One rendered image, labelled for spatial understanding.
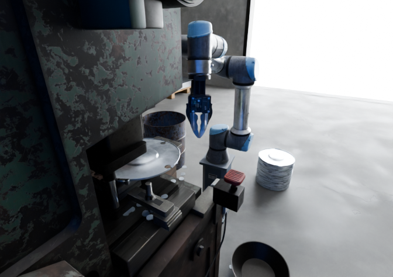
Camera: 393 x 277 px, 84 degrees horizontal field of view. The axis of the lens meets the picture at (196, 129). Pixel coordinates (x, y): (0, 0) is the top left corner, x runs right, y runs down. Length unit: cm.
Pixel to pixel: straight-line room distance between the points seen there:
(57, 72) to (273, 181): 175
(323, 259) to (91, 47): 156
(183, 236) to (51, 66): 58
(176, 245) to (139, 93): 46
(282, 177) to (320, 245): 54
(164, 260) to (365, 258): 132
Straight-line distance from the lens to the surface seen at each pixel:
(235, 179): 74
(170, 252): 72
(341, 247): 175
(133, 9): 33
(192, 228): 77
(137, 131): 68
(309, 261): 159
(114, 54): 44
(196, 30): 69
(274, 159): 192
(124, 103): 46
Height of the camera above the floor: 119
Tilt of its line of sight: 24 degrees down
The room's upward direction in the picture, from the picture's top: straight up
